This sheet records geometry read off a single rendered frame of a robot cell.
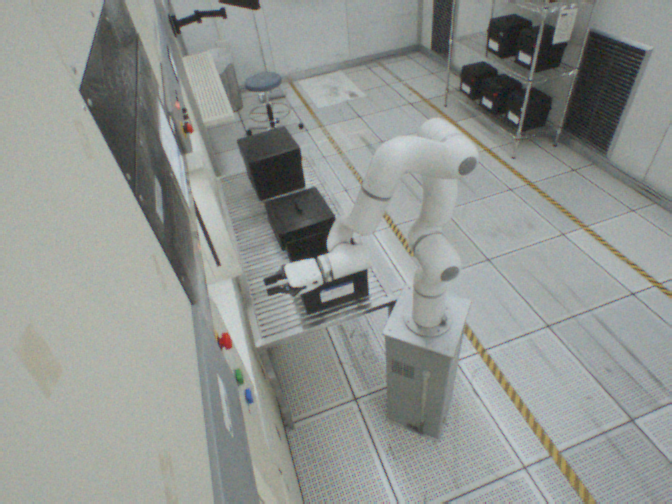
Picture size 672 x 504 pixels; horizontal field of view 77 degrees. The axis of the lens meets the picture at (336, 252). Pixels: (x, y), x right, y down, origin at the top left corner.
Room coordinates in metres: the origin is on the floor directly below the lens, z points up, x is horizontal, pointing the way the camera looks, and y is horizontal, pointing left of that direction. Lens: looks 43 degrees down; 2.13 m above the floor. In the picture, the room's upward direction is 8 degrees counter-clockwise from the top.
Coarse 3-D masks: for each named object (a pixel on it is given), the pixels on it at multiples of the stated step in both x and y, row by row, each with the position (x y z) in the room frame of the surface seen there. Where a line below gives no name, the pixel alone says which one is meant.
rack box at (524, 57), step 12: (528, 36) 3.38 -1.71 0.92; (552, 36) 3.27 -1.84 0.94; (528, 48) 3.34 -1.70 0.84; (540, 48) 3.24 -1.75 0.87; (552, 48) 3.25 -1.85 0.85; (564, 48) 3.28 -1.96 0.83; (516, 60) 3.47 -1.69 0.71; (528, 60) 3.32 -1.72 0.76; (540, 60) 3.24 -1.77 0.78; (552, 60) 3.27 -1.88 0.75
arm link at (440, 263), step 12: (432, 240) 0.99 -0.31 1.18; (444, 240) 0.99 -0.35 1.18; (420, 252) 0.98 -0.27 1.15; (432, 252) 0.95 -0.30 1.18; (444, 252) 0.93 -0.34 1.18; (456, 252) 0.94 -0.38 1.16; (420, 264) 0.97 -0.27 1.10; (432, 264) 0.91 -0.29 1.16; (444, 264) 0.90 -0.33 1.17; (456, 264) 0.90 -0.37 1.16; (420, 276) 0.98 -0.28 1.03; (432, 276) 0.90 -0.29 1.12; (444, 276) 0.88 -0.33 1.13; (456, 276) 0.89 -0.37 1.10; (420, 288) 0.97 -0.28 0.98; (432, 288) 0.94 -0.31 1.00; (444, 288) 0.96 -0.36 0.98
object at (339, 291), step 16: (304, 240) 1.38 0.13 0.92; (320, 240) 1.39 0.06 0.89; (352, 240) 1.32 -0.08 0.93; (288, 256) 1.31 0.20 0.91; (304, 256) 1.37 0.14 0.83; (320, 288) 1.11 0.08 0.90; (336, 288) 1.12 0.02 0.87; (352, 288) 1.14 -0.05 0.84; (368, 288) 1.16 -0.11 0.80; (304, 304) 1.11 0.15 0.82; (320, 304) 1.11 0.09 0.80; (336, 304) 1.12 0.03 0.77
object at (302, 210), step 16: (304, 192) 1.81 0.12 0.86; (272, 208) 1.72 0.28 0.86; (288, 208) 1.70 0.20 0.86; (304, 208) 1.68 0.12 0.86; (320, 208) 1.66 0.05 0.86; (272, 224) 1.65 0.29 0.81; (288, 224) 1.57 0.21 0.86; (304, 224) 1.56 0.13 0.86; (320, 224) 1.56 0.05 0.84; (288, 240) 1.51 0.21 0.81
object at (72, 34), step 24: (48, 0) 0.59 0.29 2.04; (72, 0) 0.71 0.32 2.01; (96, 0) 0.91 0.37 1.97; (48, 24) 0.54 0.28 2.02; (72, 24) 0.65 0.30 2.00; (96, 24) 0.81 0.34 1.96; (72, 48) 0.59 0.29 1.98; (72, 72) 0.53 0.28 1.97; (168, 192) 0.76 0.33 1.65; (192, 264) 0.66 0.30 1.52; (216, 336) 0.59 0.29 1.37
